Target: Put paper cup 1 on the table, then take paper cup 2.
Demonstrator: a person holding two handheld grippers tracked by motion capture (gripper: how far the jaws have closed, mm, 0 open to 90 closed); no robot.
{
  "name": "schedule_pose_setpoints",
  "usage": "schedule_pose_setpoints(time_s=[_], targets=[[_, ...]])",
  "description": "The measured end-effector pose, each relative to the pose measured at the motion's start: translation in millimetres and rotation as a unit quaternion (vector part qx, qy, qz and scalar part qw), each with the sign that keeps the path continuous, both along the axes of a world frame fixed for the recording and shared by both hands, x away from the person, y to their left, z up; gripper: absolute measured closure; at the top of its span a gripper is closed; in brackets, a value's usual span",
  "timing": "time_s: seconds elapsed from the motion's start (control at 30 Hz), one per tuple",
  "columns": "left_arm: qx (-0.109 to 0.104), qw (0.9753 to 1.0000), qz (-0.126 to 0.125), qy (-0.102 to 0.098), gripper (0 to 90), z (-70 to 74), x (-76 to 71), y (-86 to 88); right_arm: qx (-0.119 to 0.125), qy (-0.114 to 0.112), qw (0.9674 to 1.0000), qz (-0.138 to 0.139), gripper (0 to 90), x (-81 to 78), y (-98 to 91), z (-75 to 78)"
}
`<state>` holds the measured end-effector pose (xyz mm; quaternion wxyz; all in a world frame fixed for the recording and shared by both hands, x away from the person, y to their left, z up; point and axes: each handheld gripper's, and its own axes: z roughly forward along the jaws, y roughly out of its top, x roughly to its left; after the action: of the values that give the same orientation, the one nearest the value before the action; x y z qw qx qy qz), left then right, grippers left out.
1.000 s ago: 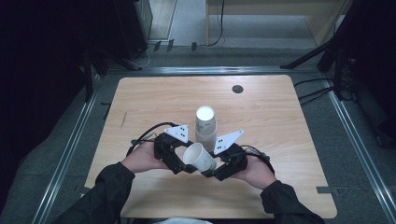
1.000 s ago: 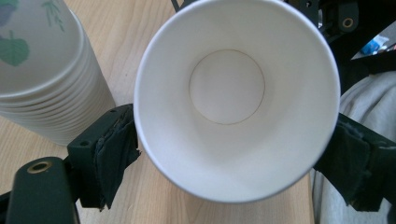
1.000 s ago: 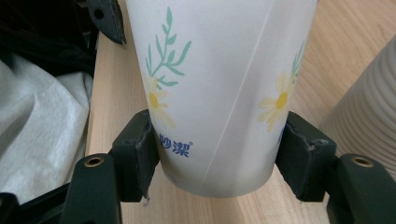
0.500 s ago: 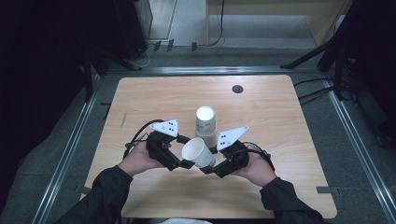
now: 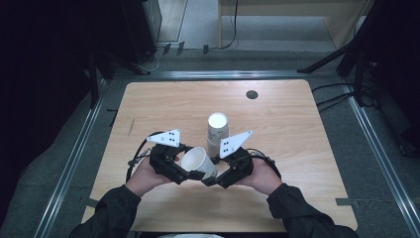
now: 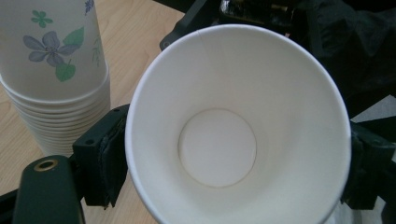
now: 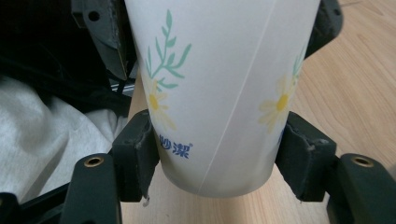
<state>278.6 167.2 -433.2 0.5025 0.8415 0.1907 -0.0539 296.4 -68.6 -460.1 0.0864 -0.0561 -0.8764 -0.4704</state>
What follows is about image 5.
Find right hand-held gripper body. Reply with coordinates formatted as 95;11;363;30
218;129;255;187

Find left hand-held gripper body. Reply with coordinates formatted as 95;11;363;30
147;129;186;185

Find white disposable paper cup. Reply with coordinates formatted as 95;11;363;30
180;147;219;181

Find stack of white paper cups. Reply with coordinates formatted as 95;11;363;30
206;112;230;159

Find person's left hand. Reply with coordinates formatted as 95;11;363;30
125;156;176;198

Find person's right hand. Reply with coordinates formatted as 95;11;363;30
236;158;282;196

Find grey tape strip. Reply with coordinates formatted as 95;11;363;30
78;196;100;209
335;197;361;208

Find black metal stand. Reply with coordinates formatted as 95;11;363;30
86;49;152;110

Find black cabinet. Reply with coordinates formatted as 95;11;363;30
120;0;163;64

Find black tripod stand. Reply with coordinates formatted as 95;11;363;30
296;0;379;107

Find light wooden furniture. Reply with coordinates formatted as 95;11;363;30
217;0;375;51

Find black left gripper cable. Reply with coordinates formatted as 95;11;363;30
125;131;165;183

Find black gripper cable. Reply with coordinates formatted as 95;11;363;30
125;131;165;183
246;148;282;180

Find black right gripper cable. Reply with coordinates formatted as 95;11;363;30
246;148;282;180

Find long metal floor rail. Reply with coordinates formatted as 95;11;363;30
112;69;336;81
33;78;108;238
341;80;420;238

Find white floor cable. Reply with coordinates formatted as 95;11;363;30
138;46;164;74

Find black floor cables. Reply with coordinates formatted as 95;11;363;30
311;81;356;114

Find hanging black cable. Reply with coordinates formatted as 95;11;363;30
220;0;240;51

